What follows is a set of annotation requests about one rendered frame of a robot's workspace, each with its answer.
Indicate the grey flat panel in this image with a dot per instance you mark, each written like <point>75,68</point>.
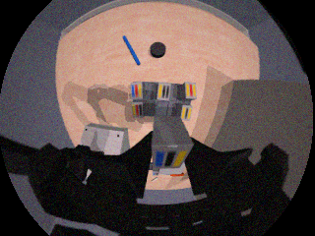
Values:
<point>263,111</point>

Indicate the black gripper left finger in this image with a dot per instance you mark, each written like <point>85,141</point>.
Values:
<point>132,166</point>

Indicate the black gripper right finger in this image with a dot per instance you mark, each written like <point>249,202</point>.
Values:
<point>205,164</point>

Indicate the blue thin rod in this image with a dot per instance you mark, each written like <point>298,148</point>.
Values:
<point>131,50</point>

